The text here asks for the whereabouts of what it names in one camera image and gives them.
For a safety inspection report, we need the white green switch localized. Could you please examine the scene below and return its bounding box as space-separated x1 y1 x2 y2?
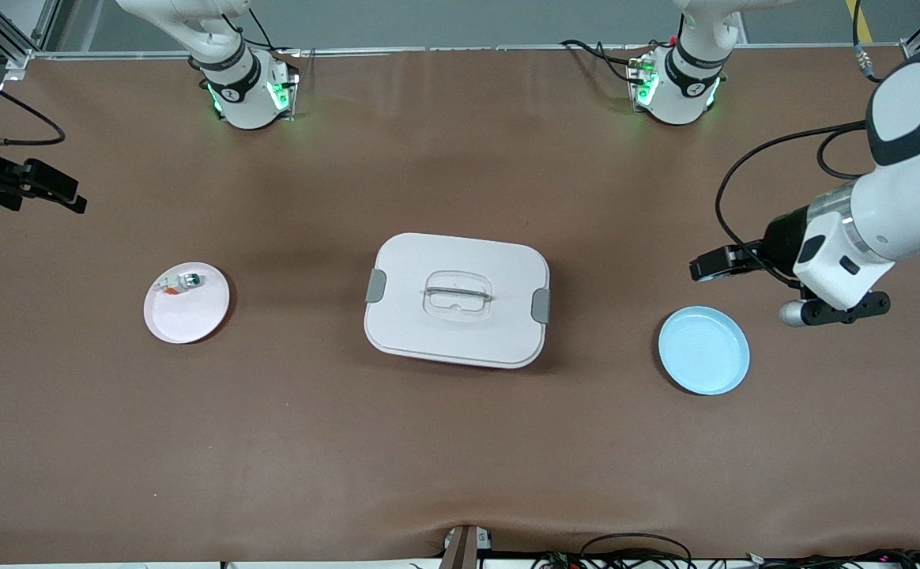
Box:
153 272 205 296

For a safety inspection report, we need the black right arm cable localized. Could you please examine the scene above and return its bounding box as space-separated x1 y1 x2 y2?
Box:
0 62 66 148

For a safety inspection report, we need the black cable bundle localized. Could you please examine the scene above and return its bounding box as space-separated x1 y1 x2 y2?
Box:
531 548 920 569

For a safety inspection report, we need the black base power cable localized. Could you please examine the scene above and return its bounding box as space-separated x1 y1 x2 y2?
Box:
560 38 650 84

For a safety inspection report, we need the black looped cable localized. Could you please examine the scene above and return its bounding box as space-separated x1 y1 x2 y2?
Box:
579 533 695 567

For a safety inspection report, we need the white lidded storage box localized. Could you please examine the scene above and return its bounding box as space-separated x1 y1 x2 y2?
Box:
364 232 551 370

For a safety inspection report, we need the light blue round plate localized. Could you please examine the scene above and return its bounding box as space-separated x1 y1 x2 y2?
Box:
658 306 751 396

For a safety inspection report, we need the pink round plate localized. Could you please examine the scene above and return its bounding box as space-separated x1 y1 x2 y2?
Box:
143 262 231 345

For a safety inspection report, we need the brown table mat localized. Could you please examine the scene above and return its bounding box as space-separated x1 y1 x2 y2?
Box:
0 46 920 563

